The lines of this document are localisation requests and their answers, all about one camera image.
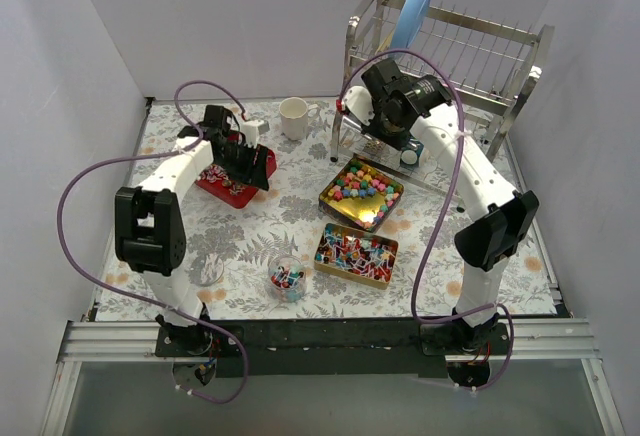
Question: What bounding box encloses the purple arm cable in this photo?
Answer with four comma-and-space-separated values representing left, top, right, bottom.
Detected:
56, 79, 250, 405
338, 48, 513, 391

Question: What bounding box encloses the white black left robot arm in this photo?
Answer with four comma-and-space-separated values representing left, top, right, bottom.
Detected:
115, 105, 269, 356

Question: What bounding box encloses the aluminium table edge rail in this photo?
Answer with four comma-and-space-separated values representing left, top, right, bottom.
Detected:
41, 317, 624, 435

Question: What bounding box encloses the stainless steel dish rack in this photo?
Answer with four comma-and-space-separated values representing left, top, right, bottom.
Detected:
342, 0, 554, 163

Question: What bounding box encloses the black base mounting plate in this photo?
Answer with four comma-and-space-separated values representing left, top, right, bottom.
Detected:
155, 316, 510, 383

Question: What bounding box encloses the light blue plate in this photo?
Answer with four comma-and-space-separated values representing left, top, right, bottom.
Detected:
389, 0, 431, 49

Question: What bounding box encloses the teal and white container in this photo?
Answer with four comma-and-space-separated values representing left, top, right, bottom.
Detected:
400, 138, 424, 170

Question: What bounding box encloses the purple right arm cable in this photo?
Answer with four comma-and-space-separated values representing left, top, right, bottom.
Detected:
338, 48, 513, 391

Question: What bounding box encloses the red tin of swirl lollipops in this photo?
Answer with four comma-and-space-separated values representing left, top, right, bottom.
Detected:
195, 158, 269, 209

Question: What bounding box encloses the clear glass jar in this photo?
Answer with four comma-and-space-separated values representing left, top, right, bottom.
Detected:
267, 255, 309, 303

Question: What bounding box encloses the gold tin of star candies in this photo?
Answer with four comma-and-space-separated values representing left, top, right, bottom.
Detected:
318, 156, 404, 233

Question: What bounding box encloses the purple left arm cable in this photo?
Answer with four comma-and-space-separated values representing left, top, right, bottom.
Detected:
56, 79, 250, 405

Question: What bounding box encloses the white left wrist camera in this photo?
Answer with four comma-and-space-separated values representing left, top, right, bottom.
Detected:
240, 119, 269, 148

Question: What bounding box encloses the gold tin of ball lollipops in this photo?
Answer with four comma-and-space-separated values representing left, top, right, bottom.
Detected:
313, 223, 398, 290

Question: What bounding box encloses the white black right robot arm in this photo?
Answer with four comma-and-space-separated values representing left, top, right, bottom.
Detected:
343, 57, 539, 354

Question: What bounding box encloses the white ceramic mug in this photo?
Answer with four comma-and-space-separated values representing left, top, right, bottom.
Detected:
279, 97, 320, 141

